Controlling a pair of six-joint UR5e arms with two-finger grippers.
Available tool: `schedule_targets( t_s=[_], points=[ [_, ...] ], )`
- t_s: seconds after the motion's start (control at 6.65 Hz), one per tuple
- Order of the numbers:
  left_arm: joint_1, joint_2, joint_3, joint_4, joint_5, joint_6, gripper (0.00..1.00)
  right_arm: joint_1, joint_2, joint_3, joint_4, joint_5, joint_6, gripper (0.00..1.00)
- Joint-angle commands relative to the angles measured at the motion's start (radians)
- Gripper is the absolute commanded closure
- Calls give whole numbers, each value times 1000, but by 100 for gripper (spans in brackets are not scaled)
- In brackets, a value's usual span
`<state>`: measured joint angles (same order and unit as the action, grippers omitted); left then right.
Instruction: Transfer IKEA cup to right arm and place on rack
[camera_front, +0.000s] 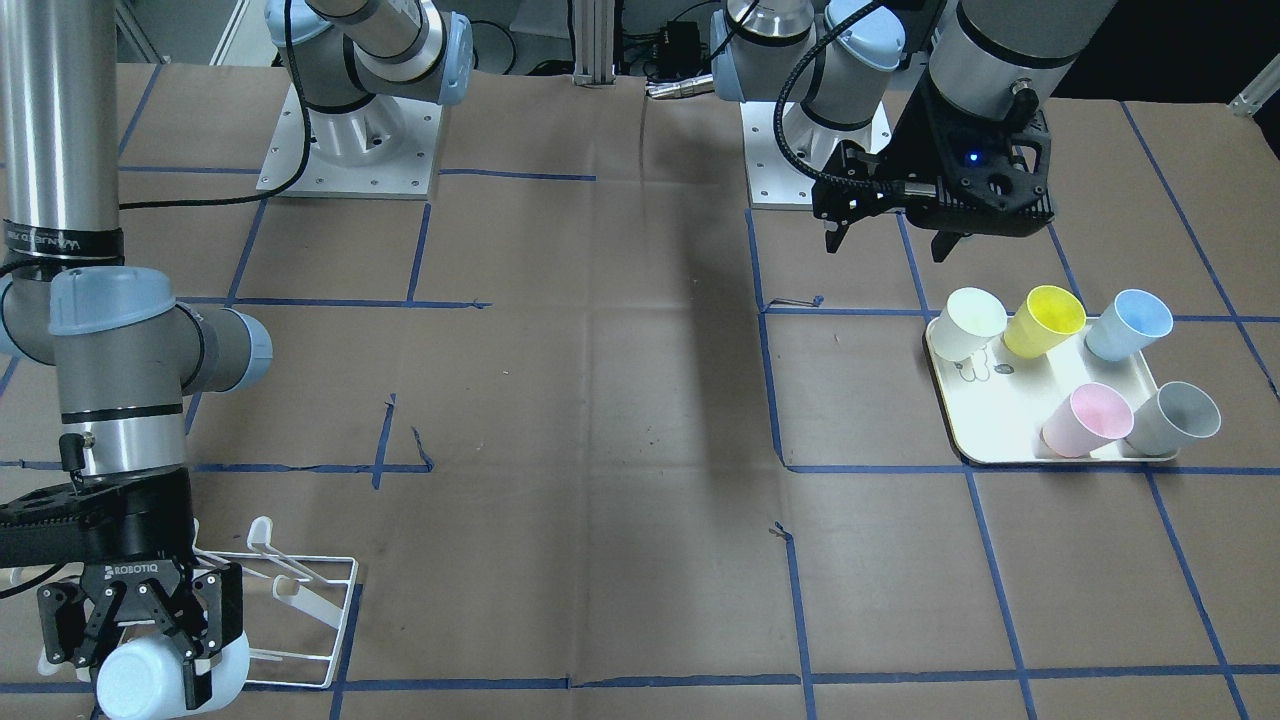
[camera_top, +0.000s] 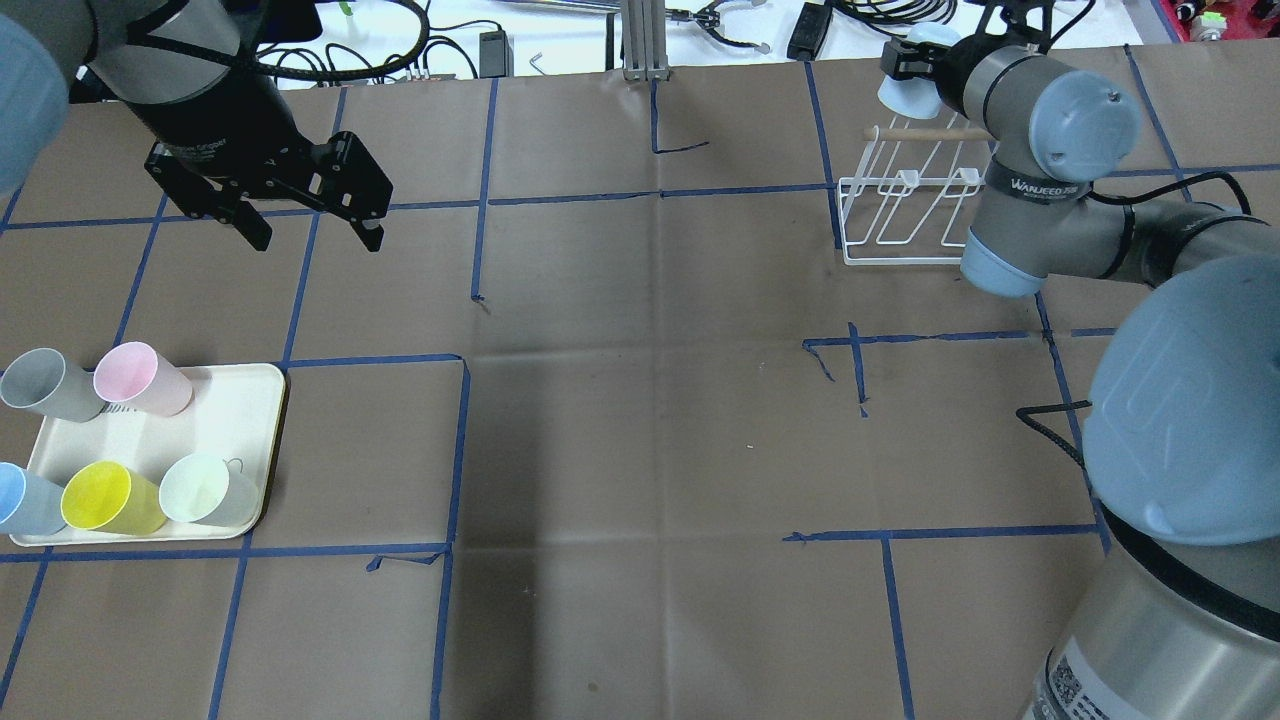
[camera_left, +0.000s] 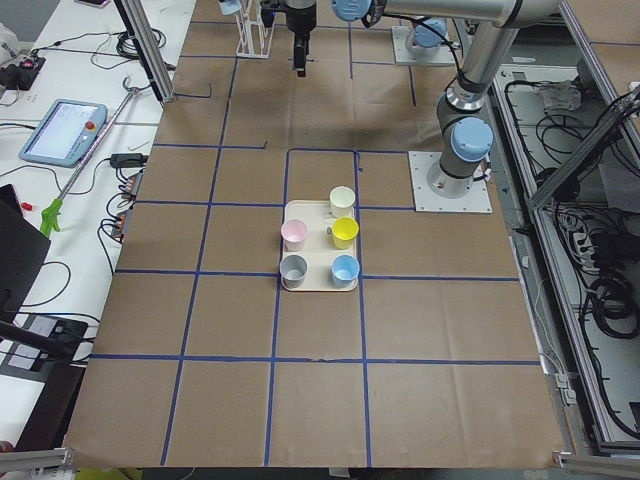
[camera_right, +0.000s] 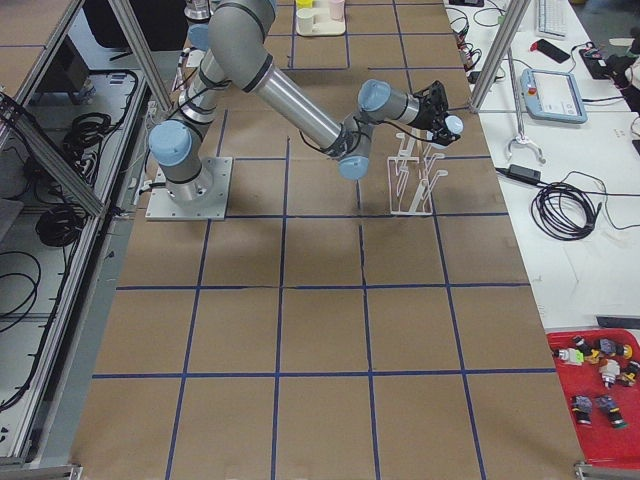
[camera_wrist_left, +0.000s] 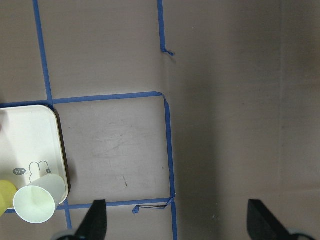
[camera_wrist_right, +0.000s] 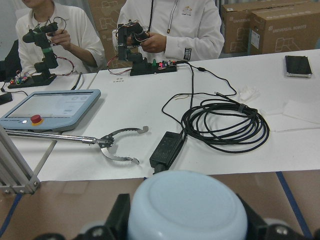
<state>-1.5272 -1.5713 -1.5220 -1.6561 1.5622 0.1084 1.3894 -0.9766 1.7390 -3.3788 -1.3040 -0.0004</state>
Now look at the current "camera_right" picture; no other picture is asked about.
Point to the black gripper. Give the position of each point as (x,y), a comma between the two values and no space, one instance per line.
(426,118)

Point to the light blue ikea cup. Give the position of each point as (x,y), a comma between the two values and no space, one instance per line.
(454,125)

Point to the white ikea cup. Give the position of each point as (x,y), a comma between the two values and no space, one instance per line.
(305,21)

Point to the pink ikea cup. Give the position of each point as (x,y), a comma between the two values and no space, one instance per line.
(336,9)

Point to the white claw tool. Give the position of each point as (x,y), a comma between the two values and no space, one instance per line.
(524,142)

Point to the black power adapter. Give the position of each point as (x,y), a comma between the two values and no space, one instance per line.
(524,174)

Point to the teach pendant tablet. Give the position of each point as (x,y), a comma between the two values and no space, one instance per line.
(552,96)

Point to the black phone red case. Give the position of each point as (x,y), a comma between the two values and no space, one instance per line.
(550,50)

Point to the cream bunny tray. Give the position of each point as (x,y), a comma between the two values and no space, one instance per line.
(324,25)

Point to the white keyboard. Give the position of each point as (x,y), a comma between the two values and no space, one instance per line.
(550,18)

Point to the red plastic tray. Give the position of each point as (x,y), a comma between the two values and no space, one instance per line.
(599,374)

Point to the white wire cup rack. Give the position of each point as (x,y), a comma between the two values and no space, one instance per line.
(413,175)

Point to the aluminium frame post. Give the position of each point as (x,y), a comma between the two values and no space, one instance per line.
(502,41)

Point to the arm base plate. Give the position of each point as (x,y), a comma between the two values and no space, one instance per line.
(205,197)

